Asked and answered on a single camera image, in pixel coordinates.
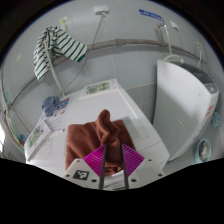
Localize crumpled blue cloth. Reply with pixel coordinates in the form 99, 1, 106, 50
41, 95, 62, 118

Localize white washing machine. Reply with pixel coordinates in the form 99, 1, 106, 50
152, 59, 220, 162

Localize flat white picture box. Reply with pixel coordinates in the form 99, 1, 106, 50
79, 79, 119, 98

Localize printed paper sheet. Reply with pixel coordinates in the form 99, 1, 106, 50
44, 96, 72, 132

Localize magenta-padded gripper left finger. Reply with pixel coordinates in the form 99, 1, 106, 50
62, 143, 108, 191

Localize teal plastic basin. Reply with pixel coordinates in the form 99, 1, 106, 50
194, 138, 213, 164

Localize grey power cable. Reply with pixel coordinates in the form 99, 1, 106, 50
62, 13, 106, 93

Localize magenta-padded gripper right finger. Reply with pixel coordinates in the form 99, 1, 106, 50
120, 143, 165, 191

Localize white wall socket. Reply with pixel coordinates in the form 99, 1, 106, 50
93, 4, 110, 16

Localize green hose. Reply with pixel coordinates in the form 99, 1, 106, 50
3, 90, 26, 151

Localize white calendar sheet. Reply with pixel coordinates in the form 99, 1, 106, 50
31, 129, 68, 162

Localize green white striped garment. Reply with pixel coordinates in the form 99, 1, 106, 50
32, 25, 88, 82

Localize blue wall sign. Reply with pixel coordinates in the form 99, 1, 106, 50
138, 8, 164, 22

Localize brown towel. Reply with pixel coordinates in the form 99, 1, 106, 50
64, 109, 137, 177

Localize grey wall pipe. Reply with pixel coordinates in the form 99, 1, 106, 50
0, 37, 208, 112

